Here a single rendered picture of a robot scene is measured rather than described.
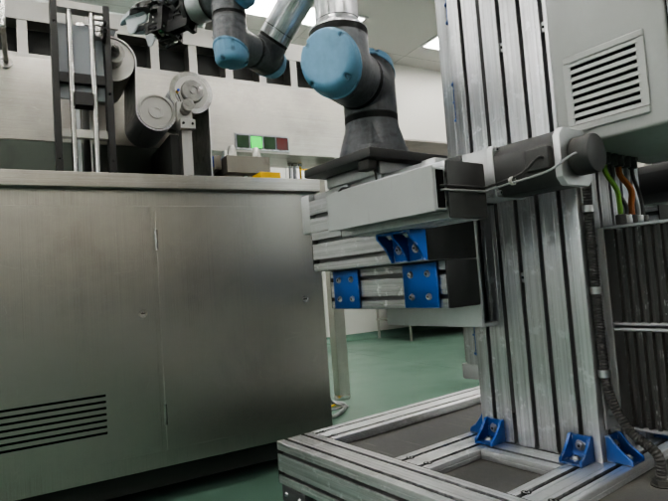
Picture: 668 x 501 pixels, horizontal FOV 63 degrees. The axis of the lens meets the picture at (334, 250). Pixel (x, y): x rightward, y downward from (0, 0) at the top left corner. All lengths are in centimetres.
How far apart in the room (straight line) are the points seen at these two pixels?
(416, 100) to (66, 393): 509
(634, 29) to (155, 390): 135
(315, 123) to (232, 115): 40
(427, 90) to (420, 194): 541
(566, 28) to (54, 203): 124
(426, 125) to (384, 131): 494
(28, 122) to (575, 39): 179
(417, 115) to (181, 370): 481
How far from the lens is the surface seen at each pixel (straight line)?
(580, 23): 104
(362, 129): 115
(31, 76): 229
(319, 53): 108
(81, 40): 189
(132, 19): 149
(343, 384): 270
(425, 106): 615
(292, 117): 250
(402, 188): 86
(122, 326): 157
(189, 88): 199
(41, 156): 221
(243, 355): 166
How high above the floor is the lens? 57
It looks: 3 degrees up
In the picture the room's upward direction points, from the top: 4 degrees counter-clockwise
